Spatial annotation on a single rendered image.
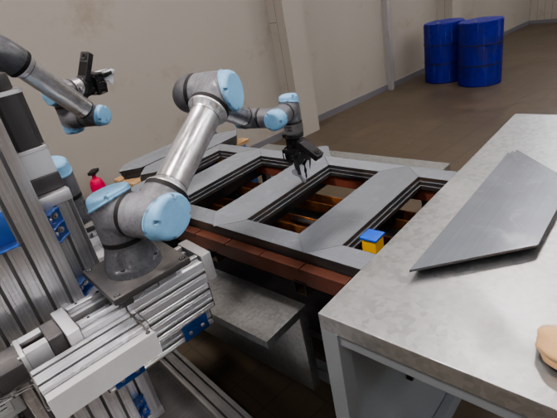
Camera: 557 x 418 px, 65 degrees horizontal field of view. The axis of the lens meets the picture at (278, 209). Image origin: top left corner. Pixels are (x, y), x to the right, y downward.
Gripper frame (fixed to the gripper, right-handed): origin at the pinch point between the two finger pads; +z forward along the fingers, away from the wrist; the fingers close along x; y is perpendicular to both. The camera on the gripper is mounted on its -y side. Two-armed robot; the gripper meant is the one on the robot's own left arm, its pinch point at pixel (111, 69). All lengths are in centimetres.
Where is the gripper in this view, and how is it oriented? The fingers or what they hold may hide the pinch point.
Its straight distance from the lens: 209.8
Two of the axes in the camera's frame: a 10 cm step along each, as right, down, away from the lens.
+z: 3.6, -4.7, 8.0
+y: 0.5, 8.7, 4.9
